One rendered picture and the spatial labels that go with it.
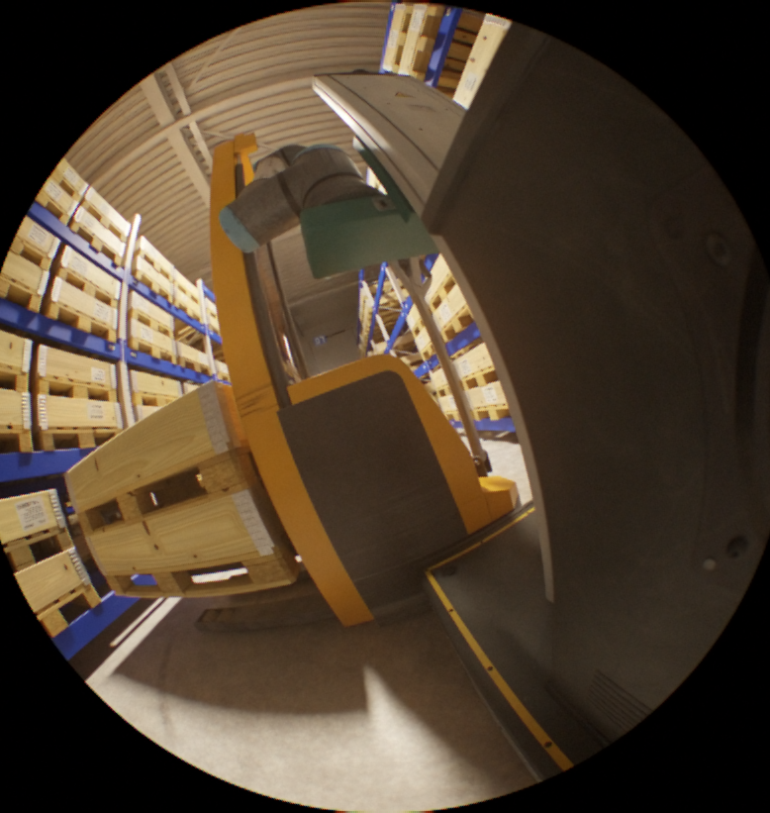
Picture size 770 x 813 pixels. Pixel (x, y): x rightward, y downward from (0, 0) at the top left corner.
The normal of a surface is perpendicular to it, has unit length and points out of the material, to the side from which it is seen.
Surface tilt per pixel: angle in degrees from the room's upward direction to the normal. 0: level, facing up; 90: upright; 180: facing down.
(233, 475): 90
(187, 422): 90
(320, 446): 90
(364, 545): 90
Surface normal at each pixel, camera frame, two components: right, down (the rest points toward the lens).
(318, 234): 0.36, 0.93
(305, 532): 0.11, -0.06
